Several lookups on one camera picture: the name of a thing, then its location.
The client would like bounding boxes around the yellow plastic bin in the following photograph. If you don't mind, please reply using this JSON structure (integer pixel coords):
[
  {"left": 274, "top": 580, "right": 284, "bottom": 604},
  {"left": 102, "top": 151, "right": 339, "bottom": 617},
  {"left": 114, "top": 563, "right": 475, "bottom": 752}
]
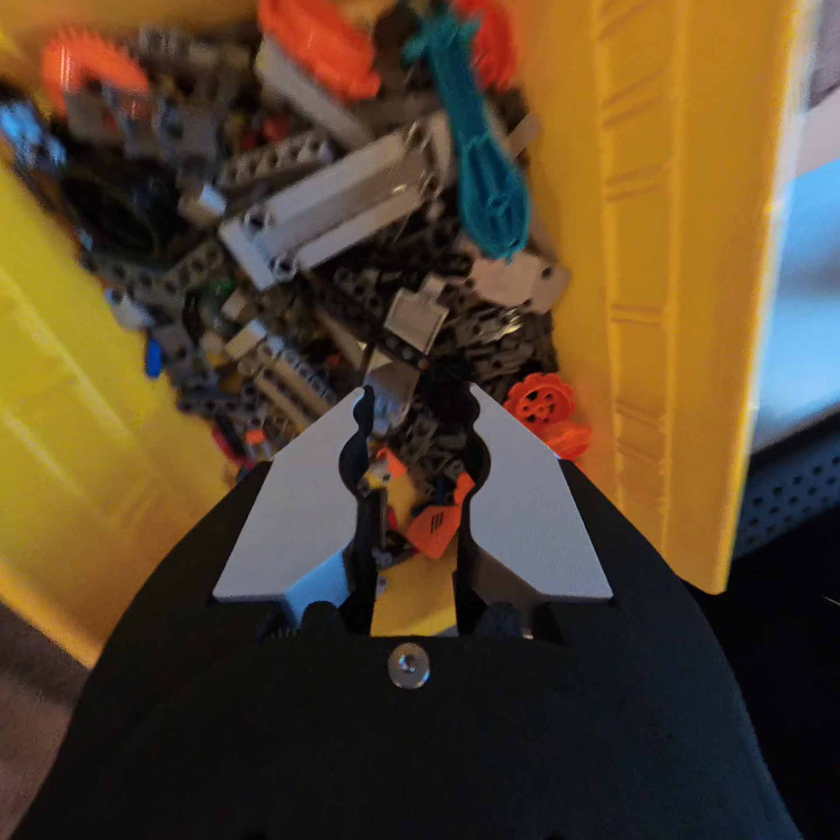
[{"left": 0, "top": 0, "right": 809, "bottom": 665}]

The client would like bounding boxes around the orange slotted panel piece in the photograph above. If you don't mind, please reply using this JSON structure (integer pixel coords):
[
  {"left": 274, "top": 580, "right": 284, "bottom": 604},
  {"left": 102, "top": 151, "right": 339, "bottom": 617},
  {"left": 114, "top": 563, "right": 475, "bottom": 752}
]
[{"left": 403, "top": 502, "right": 463, "bottom": 560}]

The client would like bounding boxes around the large orange wheel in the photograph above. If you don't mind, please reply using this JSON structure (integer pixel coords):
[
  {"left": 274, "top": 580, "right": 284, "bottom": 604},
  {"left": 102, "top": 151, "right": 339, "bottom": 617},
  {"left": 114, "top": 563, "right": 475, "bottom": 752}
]
[
  {"left": 257, "top": 0, "right": 382, "bottom": 99},
  {"left": 459, "top": 0, "right": 519, "bottom": 93}
]

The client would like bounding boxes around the teal plastic tool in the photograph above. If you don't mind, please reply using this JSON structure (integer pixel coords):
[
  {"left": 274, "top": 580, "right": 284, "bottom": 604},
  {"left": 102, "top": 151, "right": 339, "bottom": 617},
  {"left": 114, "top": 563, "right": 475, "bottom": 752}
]
[{"left": 402, "top": 3, "right": 534, "bottom": 262}]

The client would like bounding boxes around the perforated dark metal panel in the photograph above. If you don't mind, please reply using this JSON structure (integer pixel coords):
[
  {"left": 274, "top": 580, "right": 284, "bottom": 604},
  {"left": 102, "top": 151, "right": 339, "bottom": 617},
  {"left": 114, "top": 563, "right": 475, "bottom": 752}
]
[{"left": 731, "top": 446, "right": 840, "bottom": 562}]

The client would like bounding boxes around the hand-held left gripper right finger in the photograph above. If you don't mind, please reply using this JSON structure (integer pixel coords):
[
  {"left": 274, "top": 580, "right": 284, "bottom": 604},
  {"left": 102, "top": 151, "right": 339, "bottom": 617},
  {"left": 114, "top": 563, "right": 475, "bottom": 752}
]
[{"left": 455, "top": 382, "right": 616, "bottom": 636}]

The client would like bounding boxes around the long light grey frame beam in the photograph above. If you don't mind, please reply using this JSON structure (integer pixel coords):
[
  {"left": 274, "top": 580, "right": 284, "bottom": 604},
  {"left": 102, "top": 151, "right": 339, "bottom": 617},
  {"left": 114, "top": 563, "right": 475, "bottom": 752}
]
[{"left": 220, "top": 118, "right": 454, "bottom": 290}]

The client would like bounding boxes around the pile of building parts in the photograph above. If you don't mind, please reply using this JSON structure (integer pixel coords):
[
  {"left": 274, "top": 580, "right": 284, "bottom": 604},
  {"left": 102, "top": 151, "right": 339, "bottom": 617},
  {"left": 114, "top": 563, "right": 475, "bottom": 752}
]
[{"left": 0, "top": 0, "right": 595, "bottom": 572}]

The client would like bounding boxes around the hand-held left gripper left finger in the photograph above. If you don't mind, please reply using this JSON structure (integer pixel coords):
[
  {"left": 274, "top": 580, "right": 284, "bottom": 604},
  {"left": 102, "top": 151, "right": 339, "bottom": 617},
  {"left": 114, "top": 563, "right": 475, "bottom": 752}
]
[{"left": 211, "top": 386, "right": 389, "bottom": 636}]

